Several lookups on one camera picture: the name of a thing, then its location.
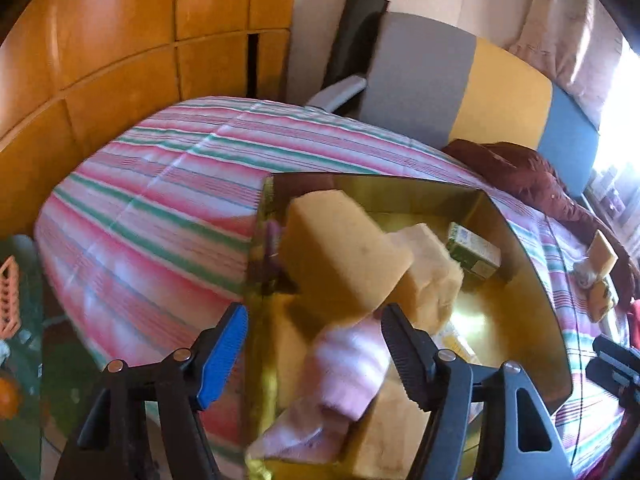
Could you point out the pink striped sock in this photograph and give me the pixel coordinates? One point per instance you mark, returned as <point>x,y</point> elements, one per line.
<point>345,370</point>

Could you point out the orange plastic basket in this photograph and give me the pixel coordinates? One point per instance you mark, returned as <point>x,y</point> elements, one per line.
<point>9,295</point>

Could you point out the clear snack packet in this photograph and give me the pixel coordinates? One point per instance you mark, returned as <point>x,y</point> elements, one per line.
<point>455,345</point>

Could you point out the green white carton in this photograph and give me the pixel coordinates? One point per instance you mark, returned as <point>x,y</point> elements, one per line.
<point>472,255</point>

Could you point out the striped bed sheet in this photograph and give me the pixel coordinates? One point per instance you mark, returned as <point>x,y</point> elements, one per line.
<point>150,210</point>

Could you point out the black rolled mat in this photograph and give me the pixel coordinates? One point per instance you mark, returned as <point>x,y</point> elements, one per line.
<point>355,25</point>

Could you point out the maroon jacket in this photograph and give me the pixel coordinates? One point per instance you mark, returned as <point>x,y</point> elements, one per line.
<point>525,170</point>

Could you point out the pink patterned curtain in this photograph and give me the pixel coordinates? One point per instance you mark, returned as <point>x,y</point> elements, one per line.
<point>565,25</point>

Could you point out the grey yellow blue headboard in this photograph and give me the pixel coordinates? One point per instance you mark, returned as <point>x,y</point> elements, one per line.
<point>425,75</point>

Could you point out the stack of white boxes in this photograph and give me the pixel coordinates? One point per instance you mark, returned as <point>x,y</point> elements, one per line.
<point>605,182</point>

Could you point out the golden tray box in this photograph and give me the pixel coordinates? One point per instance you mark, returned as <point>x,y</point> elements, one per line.
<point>500,320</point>

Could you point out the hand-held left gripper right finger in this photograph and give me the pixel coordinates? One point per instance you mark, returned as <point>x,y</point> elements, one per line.
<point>405,360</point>

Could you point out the green floor mat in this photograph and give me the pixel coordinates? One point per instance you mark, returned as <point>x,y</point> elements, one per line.
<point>60,400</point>

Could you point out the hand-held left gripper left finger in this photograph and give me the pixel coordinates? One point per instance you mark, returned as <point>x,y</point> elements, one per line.
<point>222,360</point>

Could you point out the wooden wardrobe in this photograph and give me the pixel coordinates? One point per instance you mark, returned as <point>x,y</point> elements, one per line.
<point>125,35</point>

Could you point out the grey metal armrest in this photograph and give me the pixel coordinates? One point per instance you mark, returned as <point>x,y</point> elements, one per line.
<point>340,91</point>

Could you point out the yellow sponge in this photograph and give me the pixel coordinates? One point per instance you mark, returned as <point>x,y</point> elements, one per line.
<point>430,275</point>
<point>385,435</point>
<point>602,255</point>
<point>340,255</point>

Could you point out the red blanket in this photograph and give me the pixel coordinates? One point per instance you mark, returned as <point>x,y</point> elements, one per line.
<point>635,320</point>

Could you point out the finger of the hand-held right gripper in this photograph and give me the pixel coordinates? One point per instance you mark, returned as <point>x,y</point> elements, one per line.
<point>612,365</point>

